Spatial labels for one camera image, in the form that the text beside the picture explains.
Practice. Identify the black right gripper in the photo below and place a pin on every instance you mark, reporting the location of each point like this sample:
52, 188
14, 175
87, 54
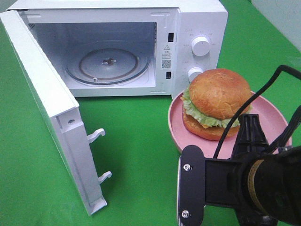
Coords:
237, 169

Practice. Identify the pink plate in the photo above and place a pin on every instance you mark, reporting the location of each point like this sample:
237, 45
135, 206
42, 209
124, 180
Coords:
271, 119

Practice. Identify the burger with lettuce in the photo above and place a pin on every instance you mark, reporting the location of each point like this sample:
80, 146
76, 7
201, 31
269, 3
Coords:
211, 100

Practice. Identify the white microwave door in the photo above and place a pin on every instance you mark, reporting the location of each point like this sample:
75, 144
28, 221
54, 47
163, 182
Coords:
60, 111

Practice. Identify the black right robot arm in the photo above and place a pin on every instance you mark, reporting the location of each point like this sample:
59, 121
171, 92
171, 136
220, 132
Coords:
271, 180

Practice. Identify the lower white microwave knob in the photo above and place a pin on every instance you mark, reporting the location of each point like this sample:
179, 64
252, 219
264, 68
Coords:
193, 73

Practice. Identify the white microwave knob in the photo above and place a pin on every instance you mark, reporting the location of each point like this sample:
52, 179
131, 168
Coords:
200, 46
193, 73

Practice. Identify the upper white microwave knob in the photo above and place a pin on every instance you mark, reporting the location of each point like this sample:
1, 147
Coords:
200, 46

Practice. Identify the glass microwave turntable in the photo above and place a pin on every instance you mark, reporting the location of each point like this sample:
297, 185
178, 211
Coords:
108, 62

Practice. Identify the white microwave oven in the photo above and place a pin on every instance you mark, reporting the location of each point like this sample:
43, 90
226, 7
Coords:
165, 26

